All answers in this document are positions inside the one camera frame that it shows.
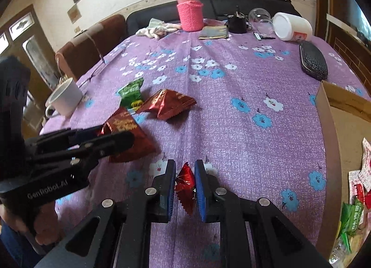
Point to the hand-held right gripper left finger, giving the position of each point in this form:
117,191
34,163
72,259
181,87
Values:
171,189

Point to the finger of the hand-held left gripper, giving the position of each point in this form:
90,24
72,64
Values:
116,141
58,137

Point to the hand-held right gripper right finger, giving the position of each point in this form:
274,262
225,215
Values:
200,192

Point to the small red snack packet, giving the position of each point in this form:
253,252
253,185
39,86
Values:
185,181

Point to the red gold snack packet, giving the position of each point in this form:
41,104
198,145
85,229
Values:
130,124

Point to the cardboard box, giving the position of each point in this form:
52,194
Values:
327,128

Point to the pile of snack packets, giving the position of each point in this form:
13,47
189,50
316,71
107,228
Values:
356,213

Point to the person's left hand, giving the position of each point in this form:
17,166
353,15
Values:
49,224

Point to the white mug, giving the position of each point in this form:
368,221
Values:
68,99

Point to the green snack packet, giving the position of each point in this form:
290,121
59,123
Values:
130,89

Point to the dark red foil packet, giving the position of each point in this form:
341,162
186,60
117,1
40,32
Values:
168,102

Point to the purple floral tablecloth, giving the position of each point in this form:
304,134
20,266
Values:
246,140

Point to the wooden glazed door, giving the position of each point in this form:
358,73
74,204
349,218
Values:
29,39

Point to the brown chair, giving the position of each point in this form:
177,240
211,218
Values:
87,50

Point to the white cloth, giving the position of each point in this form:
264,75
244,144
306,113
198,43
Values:
156,30

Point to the person's blue trousers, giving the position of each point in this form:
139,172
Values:
8,247

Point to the black sofa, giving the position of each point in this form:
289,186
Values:
162,12

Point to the pink knit-sleeved bottle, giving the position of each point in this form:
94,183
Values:
189,15

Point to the silver lighter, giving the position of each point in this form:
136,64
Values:
256,36

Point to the small black cup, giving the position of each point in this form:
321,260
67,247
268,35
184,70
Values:
236,24

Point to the black pen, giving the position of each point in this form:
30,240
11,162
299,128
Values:
268,36

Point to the black glasses case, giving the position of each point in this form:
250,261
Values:
313,60

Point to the clear plastic cup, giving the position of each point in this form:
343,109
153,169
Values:
260,18

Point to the white plastic jar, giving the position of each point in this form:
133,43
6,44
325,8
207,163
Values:
292,27

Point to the white flat box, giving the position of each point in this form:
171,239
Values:
333,18

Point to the window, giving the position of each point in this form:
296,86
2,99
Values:
359,21

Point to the yellow wall plaque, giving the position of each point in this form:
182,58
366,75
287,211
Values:
73,14

